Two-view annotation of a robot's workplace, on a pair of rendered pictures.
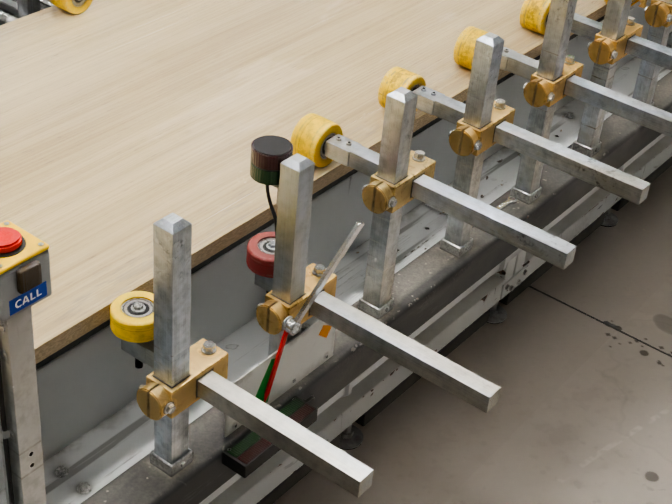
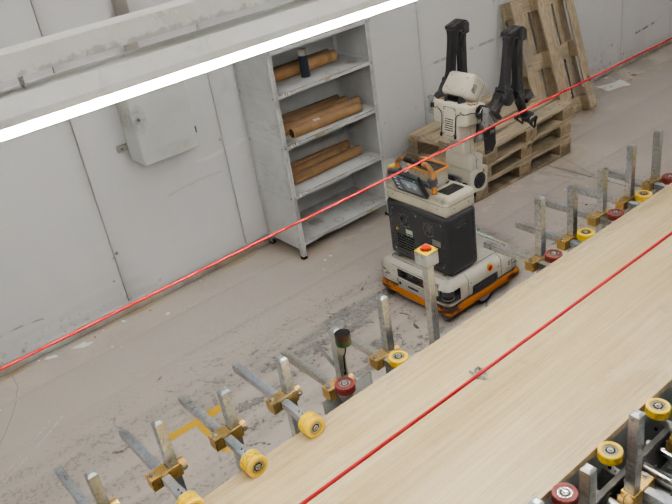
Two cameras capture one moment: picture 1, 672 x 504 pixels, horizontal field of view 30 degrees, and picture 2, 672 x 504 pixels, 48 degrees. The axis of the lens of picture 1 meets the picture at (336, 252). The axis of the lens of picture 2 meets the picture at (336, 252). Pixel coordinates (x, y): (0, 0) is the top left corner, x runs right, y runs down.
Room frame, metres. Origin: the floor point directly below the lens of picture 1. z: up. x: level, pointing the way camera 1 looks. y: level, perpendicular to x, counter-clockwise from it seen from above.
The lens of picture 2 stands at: (3.74, 0.93, 2.77)
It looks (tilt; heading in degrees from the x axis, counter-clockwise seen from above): 29 degrees down; 200
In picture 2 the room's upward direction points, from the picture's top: 9 degrees counter-clockwise
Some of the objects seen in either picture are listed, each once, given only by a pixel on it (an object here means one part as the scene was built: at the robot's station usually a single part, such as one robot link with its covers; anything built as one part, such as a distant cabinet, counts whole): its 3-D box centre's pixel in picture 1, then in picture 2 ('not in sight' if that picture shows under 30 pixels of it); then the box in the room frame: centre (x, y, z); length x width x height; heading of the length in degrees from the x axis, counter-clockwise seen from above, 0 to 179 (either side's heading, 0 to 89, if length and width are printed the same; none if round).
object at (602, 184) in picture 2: not in sight; (601, 210); (0.07, 1.07, 0.87); 0.04 x 0.04 x 0.48; 55
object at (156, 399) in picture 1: (182, 381); (385, 356); (1.32, 0.20, 0.84); 0.14 x 0.06 x 0.05; 145
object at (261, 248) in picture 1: (271, 272); (346, 393); (1.57, 0.10, 0.85); 0.08 x 0.08 x 0.11
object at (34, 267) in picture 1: (29, 277); not in sight; (1.06, 0.33, 1.20); 0.03 x 0.01 x 0.03; 145
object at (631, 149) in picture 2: not in sight; (629, 187); (-0.14, 1.21, 0.90); 0.04 x 0.04 x 0.48; 55
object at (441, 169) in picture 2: not in sight; (428, 173); (-0.42, 0.09, 0.87); 0.23 x 0.15 x 0.11; 54
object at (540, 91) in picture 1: (552, 82); (167, 472); (2.14, -0.38, 0.95); 0.14 x 0.06 x 0.05; 145
